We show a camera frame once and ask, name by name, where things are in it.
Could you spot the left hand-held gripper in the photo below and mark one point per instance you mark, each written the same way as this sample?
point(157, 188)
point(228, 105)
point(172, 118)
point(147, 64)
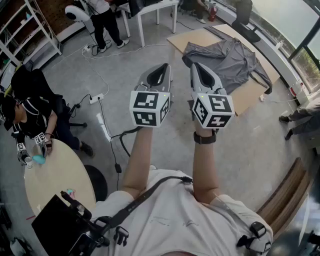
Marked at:
point(145, 110)

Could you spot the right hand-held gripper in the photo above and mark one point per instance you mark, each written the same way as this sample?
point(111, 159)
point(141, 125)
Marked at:
point(212, 110)

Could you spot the grey robe garment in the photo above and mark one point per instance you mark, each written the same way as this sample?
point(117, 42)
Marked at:
point(232, 60)

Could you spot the person's right forearm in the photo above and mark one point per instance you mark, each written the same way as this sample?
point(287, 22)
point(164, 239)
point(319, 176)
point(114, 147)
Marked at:
point(205, 170)

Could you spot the person's left forearm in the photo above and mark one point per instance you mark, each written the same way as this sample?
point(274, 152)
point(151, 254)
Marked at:
point(138, 155)

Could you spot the tan floor board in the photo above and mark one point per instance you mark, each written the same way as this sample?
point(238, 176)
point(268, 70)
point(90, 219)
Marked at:
point(192, 40)

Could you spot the white power strip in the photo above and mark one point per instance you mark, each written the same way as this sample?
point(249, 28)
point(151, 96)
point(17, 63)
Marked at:
point(96, 98)
point(86, 48)

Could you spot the red fire extinguisher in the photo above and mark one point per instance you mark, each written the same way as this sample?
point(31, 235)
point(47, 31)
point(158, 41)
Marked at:
point(213, 13)

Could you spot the white table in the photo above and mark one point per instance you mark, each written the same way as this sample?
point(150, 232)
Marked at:
point(160, 7)

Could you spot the person's left white shoe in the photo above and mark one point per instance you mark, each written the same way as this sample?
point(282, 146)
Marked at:
point(153, 167)

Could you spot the large clear water jug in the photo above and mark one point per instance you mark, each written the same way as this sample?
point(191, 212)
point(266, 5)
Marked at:
point(297, 87)

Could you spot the black power adapter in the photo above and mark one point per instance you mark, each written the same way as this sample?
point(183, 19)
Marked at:
point(118, 168)

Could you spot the black framed window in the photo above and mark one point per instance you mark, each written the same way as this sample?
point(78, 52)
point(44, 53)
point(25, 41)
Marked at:
point(287, 20)

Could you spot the white oval device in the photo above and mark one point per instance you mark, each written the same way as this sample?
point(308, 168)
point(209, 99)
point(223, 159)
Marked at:
point(75, 13)

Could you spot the white metal shelf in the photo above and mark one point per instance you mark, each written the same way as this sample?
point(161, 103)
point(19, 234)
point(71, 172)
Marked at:
point(57, 47)

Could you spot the black swivel chair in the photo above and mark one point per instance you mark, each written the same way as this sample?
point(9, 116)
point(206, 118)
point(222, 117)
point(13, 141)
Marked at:
point(37, 82)

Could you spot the black round base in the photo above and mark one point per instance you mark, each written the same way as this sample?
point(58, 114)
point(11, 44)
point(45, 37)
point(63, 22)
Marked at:
point(96, 182)

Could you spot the round beige table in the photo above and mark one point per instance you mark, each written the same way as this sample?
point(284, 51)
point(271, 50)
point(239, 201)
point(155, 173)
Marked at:
point(60, 175)

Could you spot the person's white t-shirt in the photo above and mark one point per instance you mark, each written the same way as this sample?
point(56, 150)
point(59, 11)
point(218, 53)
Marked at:
point(180, 220)

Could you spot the cyan cloth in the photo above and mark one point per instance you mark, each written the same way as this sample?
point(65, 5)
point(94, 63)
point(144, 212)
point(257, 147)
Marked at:
point(38, 158)

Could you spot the black hanging buckle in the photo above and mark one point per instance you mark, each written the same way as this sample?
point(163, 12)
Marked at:
point(121, 236)

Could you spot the black hip pack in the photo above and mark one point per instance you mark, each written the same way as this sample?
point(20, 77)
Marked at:
point(57, 230)

